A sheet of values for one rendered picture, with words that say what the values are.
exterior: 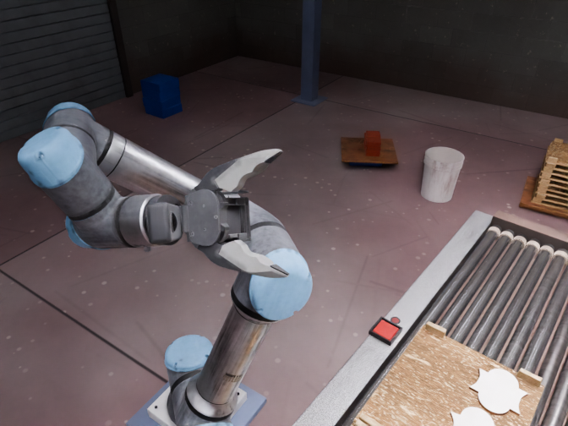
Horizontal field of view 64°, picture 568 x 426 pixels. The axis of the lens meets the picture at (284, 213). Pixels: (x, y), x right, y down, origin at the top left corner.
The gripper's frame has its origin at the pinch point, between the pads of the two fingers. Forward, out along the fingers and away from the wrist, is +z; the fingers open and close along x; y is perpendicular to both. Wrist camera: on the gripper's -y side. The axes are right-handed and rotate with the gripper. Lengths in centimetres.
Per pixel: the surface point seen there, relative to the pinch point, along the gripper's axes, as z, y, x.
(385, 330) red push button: -10, 91, 37
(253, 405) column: -41, 61, 52
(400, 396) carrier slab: -3, 73, 50
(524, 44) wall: 59, 530, -176
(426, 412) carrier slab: 4, 72, 52
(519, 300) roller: 28, 122, 33
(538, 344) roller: 32, 107, 43
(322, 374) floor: -64, 173, 83
